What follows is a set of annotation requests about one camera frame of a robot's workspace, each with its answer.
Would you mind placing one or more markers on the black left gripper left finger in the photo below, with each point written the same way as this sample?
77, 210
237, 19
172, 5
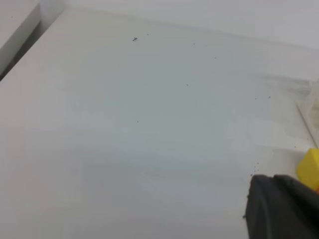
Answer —
268, 214

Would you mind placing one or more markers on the white test tube rack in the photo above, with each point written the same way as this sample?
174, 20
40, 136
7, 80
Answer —
309, 109

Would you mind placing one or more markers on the yellow block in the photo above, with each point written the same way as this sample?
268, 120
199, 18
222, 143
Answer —
308, 169

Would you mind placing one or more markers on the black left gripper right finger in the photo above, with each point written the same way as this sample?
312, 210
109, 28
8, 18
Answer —
304, 204

